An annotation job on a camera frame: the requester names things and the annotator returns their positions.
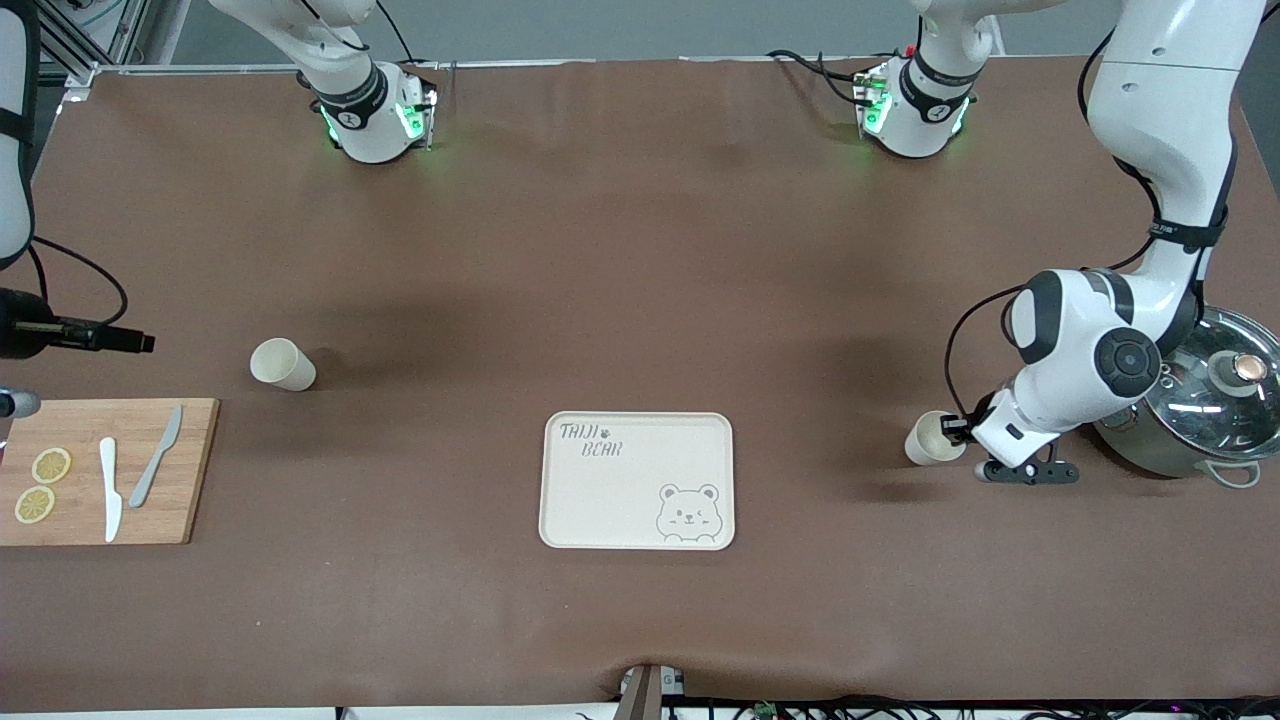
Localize glass pot lid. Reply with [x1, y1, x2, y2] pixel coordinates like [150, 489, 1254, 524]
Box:
[1140, 306, 1280, 463]

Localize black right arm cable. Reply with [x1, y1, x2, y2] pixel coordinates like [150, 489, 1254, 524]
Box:
[15, 0, 131, 327]

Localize grey plastic knife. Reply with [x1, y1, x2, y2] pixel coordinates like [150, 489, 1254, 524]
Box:
[128, 404, 185, 509]

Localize brown table cover mat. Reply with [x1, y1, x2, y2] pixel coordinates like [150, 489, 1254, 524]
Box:
[0, 58, 1280, 713]

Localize black right base cable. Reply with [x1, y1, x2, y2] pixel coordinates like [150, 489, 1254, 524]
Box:
[374, 0, 441, 93]

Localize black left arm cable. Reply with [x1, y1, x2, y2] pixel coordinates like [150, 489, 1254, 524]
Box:
[945, 30, 1241, 421]

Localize aluminium frame profile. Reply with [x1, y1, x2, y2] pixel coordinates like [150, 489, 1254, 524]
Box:
[30, 0, 151, 96]

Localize wooden cutting board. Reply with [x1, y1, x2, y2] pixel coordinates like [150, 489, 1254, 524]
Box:
[0, 398, 221, 547]

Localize white plastic knife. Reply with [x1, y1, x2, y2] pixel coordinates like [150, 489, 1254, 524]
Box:
[98, 437, 124, 544]

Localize white plastic cup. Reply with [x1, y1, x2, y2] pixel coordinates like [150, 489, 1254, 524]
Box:
[905, 410, 968, 467]
[249, 338, 318, 393]

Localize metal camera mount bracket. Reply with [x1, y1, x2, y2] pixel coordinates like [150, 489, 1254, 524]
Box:
[618, 662, 689, 720]

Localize black left base cables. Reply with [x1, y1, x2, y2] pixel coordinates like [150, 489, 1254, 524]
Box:
[765, 48, 881, 107]

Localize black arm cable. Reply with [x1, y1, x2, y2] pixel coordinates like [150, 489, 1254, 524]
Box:
[945, 30, 1241, 421]
[15, 0, 131, 327]

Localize white bear print tray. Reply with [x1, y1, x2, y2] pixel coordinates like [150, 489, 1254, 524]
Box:
[538, 411, 736, 551]

